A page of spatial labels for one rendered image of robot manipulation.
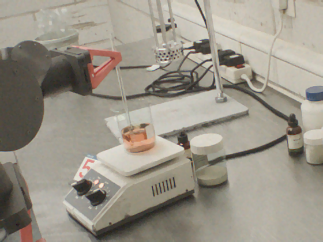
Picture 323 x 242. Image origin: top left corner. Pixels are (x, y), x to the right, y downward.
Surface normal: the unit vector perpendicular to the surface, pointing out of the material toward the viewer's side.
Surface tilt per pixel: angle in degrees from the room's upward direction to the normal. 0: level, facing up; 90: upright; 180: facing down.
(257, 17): 90
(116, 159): 0
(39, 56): 55
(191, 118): 0
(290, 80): 90
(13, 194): 11
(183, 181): 90
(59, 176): 0
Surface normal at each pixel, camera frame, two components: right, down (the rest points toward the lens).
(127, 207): 0.55, 0.24
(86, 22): 0.36, 0.31
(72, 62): -0.79, 0.34
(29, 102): 0.79, 0.01
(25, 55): 0.40, -0.35
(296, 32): -0.92, 0.26
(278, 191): -0.15, -0.91
